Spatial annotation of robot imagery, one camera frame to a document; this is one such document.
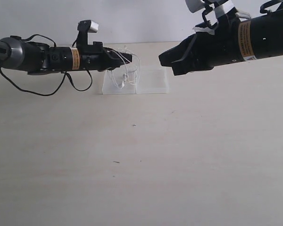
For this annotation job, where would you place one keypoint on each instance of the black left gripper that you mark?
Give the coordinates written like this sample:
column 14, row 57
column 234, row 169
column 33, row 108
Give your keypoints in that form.
column 95, row 57

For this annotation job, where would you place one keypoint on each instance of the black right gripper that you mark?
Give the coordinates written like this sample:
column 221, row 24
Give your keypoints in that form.
column 209, row 50

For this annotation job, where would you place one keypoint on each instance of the white wired earphones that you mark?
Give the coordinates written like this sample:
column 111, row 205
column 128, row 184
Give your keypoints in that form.
column 127, row 68

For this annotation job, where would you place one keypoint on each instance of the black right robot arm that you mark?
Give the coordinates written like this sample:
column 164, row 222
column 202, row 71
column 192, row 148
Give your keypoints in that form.
column 260, row 37

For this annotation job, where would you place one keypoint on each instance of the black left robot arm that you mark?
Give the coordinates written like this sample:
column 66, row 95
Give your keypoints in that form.
column 38, row 58

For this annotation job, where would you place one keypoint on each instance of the clear plastic storage case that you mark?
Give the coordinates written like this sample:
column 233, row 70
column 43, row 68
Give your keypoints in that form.
column 152, row 81

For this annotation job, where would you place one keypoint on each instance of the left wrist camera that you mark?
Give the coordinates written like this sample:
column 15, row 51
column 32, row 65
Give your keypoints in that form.
column 84, row 28

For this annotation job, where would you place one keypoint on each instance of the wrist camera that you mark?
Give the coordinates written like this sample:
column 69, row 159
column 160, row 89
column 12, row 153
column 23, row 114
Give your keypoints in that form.
column 220, row 7
column 84, row 28

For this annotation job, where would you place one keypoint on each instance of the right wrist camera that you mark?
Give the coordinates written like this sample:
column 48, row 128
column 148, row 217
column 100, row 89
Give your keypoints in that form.
column 220, row 7

